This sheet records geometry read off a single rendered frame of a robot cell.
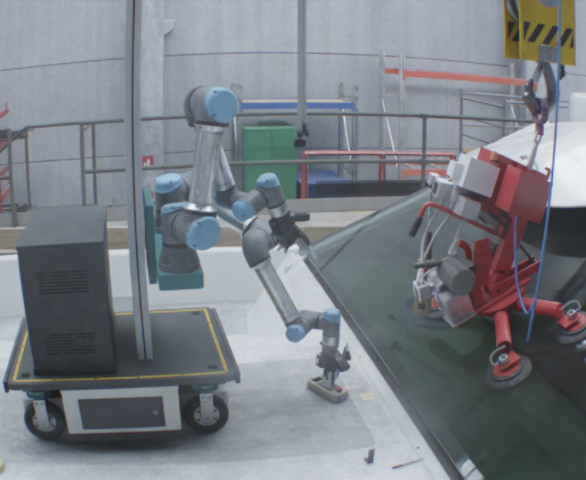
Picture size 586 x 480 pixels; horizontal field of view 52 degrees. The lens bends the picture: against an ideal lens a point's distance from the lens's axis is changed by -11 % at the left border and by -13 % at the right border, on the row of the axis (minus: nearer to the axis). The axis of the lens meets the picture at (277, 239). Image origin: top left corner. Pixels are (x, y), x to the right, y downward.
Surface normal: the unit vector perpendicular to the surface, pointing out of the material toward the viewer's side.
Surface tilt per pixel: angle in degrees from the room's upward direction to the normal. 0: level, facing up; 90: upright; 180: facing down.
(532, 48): 90
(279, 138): 90
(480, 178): 90
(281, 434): 0
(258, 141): 90
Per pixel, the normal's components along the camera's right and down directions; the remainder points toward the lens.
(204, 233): 0.58, 0.35
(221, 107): 0.62, 0.10
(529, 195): 0.17, 0.28
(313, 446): 0.00, -0.96
